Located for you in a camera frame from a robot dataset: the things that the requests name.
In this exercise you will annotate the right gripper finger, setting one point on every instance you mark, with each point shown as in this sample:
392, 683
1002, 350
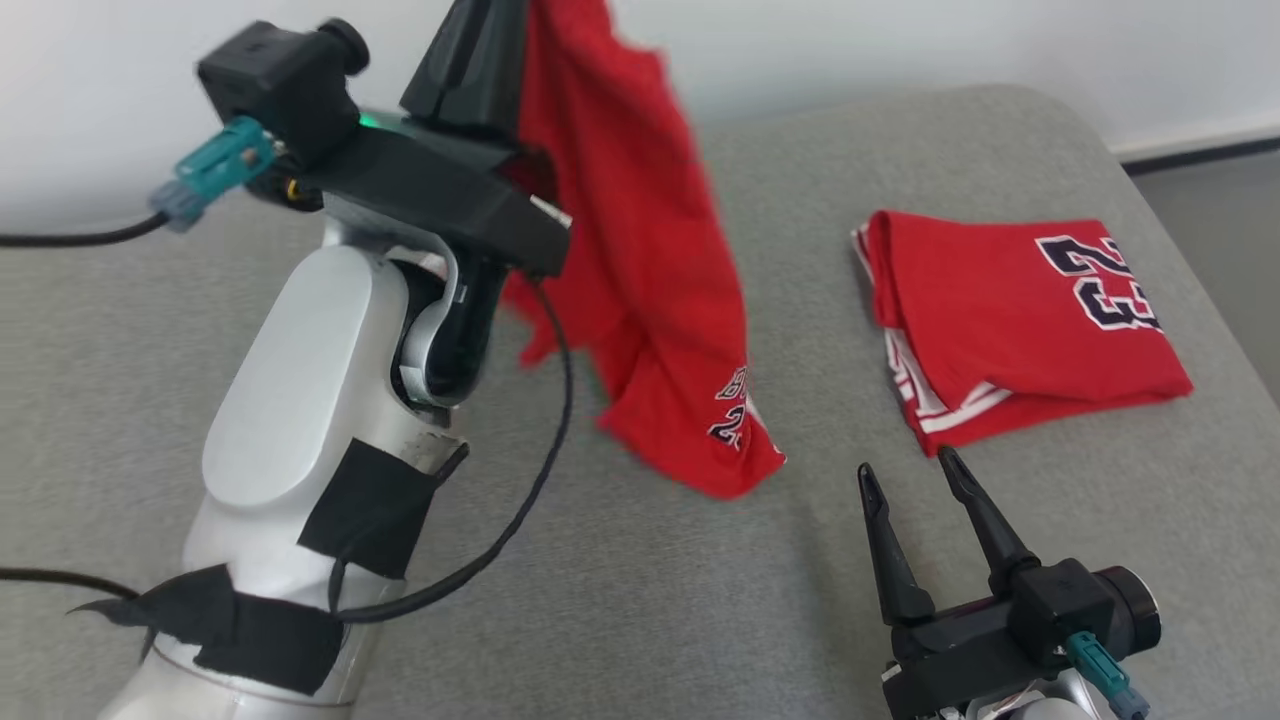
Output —
890, 570
985, 530

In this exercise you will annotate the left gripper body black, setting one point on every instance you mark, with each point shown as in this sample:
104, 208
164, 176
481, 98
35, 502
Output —
440, 190

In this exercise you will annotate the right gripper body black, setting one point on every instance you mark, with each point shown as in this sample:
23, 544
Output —
950, 660

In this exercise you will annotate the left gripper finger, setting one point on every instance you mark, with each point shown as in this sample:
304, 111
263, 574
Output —
503, 70
455, 70

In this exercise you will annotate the red white-trimmed shirt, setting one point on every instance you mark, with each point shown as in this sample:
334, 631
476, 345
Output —
640, 250

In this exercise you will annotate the red shirt white sleeves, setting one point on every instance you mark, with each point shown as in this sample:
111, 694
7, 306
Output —
1000, 310

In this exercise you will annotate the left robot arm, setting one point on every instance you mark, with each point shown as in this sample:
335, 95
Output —
290, 400

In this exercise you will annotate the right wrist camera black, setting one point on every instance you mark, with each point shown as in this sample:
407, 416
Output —
1060, 605

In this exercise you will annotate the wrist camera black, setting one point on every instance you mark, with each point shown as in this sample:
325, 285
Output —
1060, 605
270, 80

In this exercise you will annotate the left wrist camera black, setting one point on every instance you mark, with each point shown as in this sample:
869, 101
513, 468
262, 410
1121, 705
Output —
270, 80

